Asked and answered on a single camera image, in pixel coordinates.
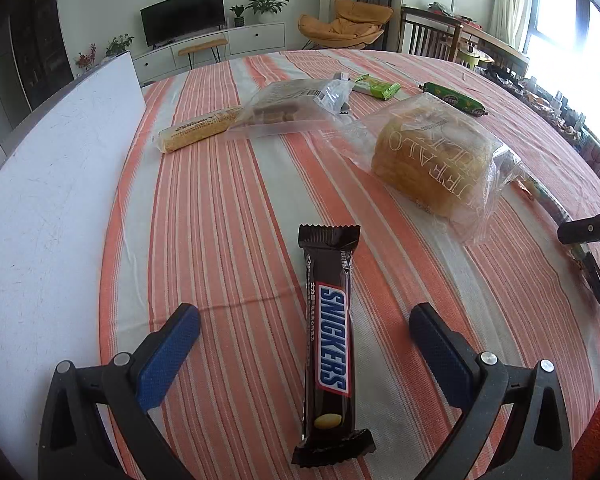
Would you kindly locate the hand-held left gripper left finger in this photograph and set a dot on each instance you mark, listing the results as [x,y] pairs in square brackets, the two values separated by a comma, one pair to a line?
[167,355]

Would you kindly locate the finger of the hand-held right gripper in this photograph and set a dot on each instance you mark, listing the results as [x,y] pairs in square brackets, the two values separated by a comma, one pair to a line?
[590,227]

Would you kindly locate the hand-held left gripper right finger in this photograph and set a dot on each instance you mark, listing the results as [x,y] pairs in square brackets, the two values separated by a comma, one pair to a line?
[440,355]

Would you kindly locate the long black snack packet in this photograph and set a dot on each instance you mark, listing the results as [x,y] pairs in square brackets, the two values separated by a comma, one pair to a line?
[595,280]

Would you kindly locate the brown chocolate bar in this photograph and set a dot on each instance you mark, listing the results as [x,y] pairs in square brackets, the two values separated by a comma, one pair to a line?
[330,335]

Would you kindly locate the bread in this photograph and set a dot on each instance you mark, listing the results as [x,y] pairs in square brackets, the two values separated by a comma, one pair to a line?
[430,155]

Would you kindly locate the white cardboard box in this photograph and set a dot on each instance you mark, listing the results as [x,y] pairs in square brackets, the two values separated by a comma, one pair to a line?
[55,185]

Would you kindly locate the side table with jars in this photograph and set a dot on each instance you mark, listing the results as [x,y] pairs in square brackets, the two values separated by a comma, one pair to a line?
[580,130]

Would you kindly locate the orange striped tablecloth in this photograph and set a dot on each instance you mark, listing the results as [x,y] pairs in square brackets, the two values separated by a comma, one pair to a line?
[230,210]

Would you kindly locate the green wrapped sausage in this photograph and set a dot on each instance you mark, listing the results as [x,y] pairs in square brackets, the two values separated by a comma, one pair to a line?
[452,97]

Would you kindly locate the green plastic stool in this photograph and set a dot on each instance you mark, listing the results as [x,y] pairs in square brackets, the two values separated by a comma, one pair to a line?
[469,57]

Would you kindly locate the yellow snack bar packet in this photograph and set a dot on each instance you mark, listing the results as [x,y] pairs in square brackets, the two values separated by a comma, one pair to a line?
[195,130]

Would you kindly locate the white curtain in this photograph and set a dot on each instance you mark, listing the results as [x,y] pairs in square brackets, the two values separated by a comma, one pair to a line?
[510,0]

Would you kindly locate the wooden crib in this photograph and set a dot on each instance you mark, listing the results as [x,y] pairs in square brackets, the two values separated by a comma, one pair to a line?
[425,35]

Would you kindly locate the green snack packet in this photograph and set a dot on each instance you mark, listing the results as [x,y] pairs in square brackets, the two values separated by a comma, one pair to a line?
[377,87]

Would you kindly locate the clear bag of biscuits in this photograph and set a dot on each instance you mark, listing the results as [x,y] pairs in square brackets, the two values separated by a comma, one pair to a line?
[280,105]

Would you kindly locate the dark biscuit roll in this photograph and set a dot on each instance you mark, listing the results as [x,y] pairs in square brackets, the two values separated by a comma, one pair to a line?
[341,77]

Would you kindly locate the red flower vase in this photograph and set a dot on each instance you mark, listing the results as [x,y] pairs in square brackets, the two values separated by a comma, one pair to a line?
[86,60]

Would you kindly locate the wooden stool with metal legs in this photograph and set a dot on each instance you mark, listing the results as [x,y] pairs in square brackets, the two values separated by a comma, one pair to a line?
[202,46]

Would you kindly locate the plant in white vase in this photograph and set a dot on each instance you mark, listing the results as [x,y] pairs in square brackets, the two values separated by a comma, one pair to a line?
[119,44]

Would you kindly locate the orange rocking chair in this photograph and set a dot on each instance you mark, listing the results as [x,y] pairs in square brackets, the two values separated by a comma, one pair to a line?
[350,22]

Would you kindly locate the white television cabinet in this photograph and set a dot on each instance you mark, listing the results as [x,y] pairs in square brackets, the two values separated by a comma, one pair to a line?
[255,37]

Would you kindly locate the black glass cabinet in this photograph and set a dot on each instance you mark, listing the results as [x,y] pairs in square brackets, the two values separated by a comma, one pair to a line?
[40,40]

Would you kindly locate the black flat television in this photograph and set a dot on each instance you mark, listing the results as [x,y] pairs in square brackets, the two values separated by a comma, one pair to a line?
[182,15]

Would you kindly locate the small potted plant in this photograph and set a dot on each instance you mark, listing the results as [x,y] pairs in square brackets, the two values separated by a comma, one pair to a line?
[237,15]

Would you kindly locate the large green potted plant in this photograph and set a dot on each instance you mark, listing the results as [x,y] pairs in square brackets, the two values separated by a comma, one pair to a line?
[265,5]

